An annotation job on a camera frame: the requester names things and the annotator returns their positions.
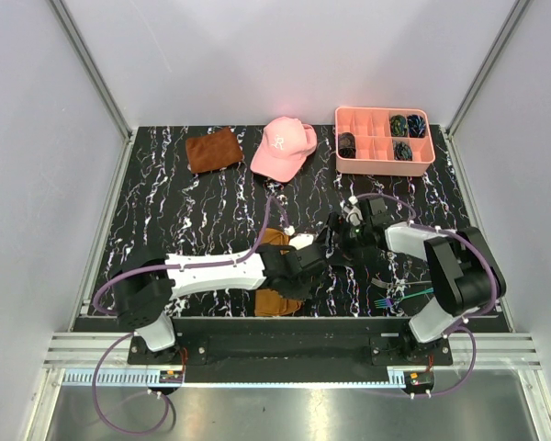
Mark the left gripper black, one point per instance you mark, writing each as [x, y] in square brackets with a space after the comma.
[300, 294]

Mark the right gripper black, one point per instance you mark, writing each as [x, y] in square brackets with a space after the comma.
[344, 254]

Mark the orange cloth napkin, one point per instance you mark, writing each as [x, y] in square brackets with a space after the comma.
[268, 302]

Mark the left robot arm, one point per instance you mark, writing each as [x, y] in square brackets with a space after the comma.
[145, 285]

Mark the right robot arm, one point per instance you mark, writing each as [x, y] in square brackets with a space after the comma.
[465, 277]

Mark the silver fork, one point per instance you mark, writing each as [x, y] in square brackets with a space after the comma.
[398, 284]

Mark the iridescent rainbow fork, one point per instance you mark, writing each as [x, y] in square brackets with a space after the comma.
[388, 303]

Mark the dark rolled sock left compartment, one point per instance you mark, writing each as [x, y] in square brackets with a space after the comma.
[347, 145]

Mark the pink divided organizer tray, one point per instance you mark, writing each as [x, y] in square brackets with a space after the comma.
[374, 143]

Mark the pink baseball cap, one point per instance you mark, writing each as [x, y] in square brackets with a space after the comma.
[285, 146]

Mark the teal patterned rolled sock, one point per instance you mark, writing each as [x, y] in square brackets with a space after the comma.
[402, 151]

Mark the green patterned rolled sock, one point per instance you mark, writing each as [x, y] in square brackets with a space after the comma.
[398, 125]

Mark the brown folded cloth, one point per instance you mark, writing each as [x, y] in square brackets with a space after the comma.
[214, 151]

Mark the blue patterned rolled sock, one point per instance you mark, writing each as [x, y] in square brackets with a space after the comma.
[417, 127]

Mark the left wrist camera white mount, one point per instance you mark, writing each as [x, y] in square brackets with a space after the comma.
[298, 240]

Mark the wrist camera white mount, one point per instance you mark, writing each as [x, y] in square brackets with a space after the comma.
[298, 240]
[352, 213]

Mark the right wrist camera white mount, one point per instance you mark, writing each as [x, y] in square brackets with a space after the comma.
[352, 213]

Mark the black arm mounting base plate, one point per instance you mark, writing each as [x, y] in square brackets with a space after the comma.
[292, 350]

